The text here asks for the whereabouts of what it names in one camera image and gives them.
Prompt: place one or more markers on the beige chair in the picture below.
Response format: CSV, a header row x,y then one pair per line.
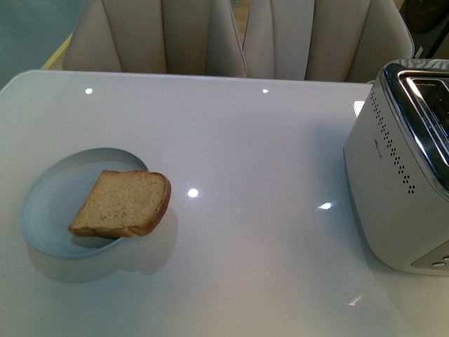
x,y
158,37
344,41

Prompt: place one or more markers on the silver two-slot toaster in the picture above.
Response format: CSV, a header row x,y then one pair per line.
x,y
396,159

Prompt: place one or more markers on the beige chair on right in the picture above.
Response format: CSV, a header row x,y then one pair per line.
x,y
344,41

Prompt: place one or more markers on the beige chair on left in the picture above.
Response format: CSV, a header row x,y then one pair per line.
x,y
158,37

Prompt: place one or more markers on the light blue round plate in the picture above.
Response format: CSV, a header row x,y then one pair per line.
x,y
58,194

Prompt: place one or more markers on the toasted bread slice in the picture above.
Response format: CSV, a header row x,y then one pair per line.
x,y
123,204

